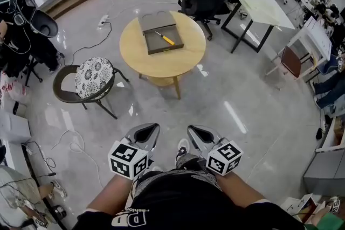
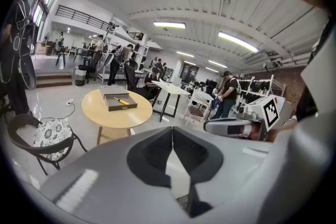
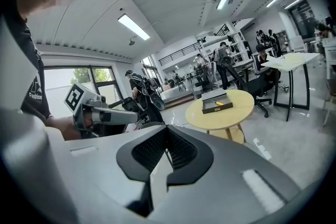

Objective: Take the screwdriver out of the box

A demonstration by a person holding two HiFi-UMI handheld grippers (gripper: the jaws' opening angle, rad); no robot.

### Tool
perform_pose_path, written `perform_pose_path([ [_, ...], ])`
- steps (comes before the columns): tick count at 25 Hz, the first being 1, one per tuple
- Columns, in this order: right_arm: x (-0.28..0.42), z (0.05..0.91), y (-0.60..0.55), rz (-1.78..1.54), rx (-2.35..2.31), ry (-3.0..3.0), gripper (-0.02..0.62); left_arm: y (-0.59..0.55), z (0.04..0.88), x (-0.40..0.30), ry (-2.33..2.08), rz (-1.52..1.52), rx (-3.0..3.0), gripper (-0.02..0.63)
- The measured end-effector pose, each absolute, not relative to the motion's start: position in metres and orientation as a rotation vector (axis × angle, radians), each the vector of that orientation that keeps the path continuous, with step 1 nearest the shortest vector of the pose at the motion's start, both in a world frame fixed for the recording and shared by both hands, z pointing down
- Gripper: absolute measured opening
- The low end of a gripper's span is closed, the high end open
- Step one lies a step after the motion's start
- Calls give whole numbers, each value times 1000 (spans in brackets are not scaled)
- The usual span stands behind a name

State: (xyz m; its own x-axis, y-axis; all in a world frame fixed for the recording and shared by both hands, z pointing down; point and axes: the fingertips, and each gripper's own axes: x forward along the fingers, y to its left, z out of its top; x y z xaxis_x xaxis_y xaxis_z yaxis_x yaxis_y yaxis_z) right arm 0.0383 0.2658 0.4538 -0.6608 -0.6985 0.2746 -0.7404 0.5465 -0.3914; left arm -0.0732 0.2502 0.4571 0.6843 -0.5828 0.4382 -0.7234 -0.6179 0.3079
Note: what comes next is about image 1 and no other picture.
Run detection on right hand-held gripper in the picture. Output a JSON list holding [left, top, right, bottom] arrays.
[[187, 124, 244, 177]]

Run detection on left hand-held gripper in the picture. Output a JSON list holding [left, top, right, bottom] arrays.
[[107, 123, 161, 180]]

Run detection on grey box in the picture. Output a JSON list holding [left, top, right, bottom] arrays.
[[138, 10, 185, 55]]

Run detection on yellow handled screwdriver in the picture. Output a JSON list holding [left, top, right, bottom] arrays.
[[155, 31, 176, 45]]

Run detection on person's left forearm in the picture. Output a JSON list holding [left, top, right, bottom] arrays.
[[93, 173, 134, 215]]

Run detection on person's right forearm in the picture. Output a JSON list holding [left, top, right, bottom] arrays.
[[215, 171, 268, 208]]

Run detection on person's patterned trousers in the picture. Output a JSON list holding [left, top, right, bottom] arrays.
[[133, 154, 223, 199]]

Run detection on person's white black shoe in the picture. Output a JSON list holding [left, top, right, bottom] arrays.
[[175, 138, 191, 168]]

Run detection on person's black printed shirt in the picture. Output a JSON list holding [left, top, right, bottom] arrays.
[[72, 169, 307, 230]]

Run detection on floral seat cushion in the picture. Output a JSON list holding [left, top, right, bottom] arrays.
[[74, 57, 114, 100]]

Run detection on dark wicker chair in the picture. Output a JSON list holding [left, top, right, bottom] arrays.
[[52, 57, 130, 120]]

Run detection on round wooden table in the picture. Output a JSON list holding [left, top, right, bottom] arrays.
[[119, 11, 207, 100]]

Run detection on grey cabinet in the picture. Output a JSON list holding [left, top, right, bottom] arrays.
[[302, 148, 345, 197]]

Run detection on brown seat chair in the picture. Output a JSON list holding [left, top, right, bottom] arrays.
[[265, 45, 316, 90]]

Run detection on white carton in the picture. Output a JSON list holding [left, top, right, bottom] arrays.
[[0, 110, 32, 144]]

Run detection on white red plastic bag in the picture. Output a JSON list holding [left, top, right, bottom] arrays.
[[0, 80, 31, 105]]

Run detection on white shelf desk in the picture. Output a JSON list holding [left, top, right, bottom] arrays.
[[287, 16, 333, 63]]

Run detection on white table with black legs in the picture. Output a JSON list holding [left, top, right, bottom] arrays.
[[220, 0, 296, 54]]

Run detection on white floor cable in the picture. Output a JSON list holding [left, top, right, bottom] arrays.
[[51, 129, 105, 190]]

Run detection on black floor cable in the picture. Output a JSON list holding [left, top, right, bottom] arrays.
[[63, 21, 113, 67]]

